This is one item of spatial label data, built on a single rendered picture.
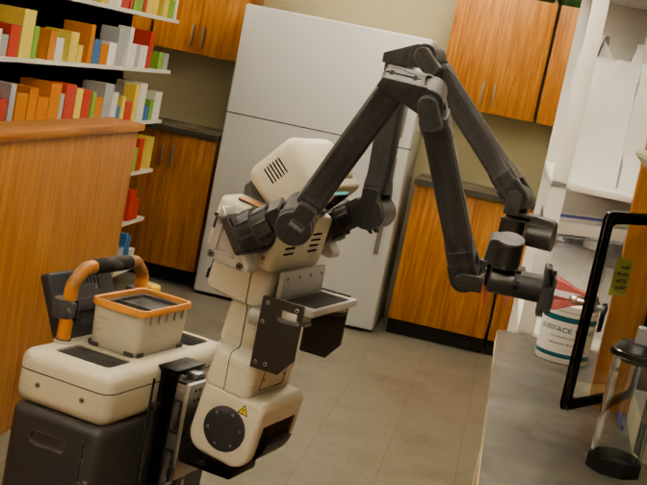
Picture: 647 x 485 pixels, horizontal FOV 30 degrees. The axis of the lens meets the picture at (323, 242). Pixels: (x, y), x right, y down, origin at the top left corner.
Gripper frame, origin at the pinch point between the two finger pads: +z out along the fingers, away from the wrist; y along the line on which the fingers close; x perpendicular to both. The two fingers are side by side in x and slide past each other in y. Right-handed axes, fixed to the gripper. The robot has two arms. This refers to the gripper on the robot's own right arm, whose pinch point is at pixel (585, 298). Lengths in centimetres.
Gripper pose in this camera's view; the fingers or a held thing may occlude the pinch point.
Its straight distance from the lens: 247.9
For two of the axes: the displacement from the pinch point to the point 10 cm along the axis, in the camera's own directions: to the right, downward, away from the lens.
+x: 1.6, -1.1, 9.8
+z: 9.7, 2.1, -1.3
